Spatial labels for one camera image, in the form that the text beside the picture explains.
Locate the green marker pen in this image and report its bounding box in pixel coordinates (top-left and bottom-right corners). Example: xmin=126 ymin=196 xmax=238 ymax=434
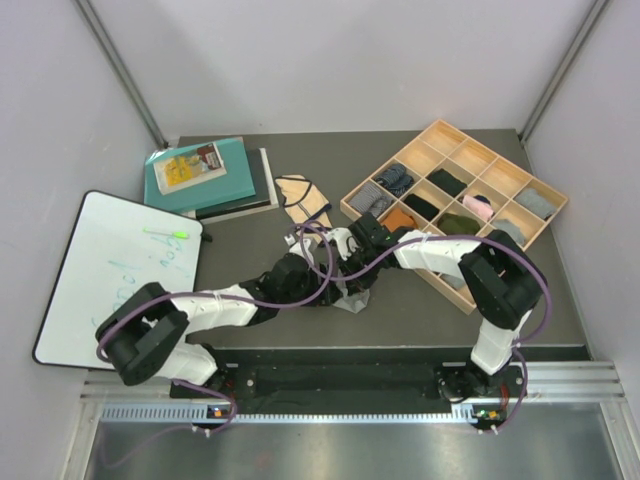
xmin=143 ymin=228 xmax=190 ymax=240

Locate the orange rolled garment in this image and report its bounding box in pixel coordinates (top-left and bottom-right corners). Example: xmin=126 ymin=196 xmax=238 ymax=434
xmin=381 ymin=208 xmax=418 ymax=232

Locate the grey slotted cable duct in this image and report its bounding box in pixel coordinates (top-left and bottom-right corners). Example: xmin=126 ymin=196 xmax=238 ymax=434
xmin=99 ymin=402 xmax=501 ymax=425

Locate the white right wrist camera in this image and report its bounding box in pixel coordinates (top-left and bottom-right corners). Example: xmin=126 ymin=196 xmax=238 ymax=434
xmin=326 ymin=227 xmax=359 ymax=260

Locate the teal book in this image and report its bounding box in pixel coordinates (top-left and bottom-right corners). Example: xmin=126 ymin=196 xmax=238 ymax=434
xmin=143 ymin=137 xmax=256 ymax=214

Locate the beige underwear navy trim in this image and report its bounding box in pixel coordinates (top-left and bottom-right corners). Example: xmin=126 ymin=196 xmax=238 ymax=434
xmin=275 ymin=174 xmax=332 ymax=228

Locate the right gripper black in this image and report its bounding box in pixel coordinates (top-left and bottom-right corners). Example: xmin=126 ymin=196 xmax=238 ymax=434
xmin=337 ymin=245 xmax=381 ymax=296

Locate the whiteboard black frame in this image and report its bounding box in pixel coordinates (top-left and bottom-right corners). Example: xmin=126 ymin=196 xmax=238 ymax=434
xmin=33 ymin=191 xmax=203 ymax=369

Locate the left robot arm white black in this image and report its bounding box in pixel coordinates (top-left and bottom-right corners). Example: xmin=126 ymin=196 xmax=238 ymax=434
xmin=95 ymin=253 xmax=342 ymax=397

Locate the pink rolled garment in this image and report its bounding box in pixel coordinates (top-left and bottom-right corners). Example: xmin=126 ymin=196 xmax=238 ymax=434
xmin=462 ymin=195 xmax=494 ymax=222

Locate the navy patterned rolled garment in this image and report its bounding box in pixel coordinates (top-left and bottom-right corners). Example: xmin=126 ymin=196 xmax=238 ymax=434
xmin=374 ymin=163 xmax=414 ymax=198

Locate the grey rolled garment middle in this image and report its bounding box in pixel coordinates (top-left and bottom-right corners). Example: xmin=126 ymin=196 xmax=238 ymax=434
xmin=492 ymin=219 xmax=527 ymax=246

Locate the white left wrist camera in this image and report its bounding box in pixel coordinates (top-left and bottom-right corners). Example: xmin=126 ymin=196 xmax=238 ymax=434
xmin=284 ymin=234 xmax=317 ymax=258

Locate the small illustrated paperback book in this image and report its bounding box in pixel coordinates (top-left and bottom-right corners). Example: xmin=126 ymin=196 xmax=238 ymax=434
xmin=152 ymin=143 xmax=227 ymax=195

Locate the black rolled garment upper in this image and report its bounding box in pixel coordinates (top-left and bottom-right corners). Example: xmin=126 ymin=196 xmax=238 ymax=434
xmin=426 ymin=169 xmax=467 ymax=198

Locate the black rolled garment middle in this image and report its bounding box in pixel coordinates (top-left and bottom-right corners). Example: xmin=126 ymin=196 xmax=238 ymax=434
xmin=404 ymin=194 xmax=440 ymax=221

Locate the wooden compartment tray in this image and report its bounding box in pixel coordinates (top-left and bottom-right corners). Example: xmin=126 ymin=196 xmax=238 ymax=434
xmin=339 ymin=118 xmax=570 ymax=316

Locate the grey underwear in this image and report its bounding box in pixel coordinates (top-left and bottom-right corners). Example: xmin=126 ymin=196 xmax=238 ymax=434
xmin=332 ymin=281 xmax=370 ymax=314

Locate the black rolled garment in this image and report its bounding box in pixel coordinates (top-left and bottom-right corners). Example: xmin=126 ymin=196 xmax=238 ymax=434
xmin=426 ymin=169 xmax=467 ymax=198
xmin=404 ymin=194 xmax=440 ymax=221

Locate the striped grey rolled garment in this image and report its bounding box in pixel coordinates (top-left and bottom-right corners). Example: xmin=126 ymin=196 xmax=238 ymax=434
xmin=347 ymin=182 xmax=393 ymax=218

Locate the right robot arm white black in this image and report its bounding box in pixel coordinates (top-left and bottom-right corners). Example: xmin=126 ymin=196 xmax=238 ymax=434
xmin=334 ymin=214 xmax=552 ymax=397

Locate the dark grey book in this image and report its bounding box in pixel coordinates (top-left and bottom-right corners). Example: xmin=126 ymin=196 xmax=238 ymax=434
xmin=184 ymin=148 xmax=279 ymax=225

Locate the grey rolled garment right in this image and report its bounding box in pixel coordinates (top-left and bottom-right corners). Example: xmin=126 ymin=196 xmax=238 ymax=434
xmin=515 ymin=188 xmax=557 ymax=220

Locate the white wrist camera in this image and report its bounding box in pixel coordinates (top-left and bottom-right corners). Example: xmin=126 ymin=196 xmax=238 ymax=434
xmin=284 ymin=234 xmax=317 ymax=258
xmin=326 ymin=227 xmax=359 ymax=260

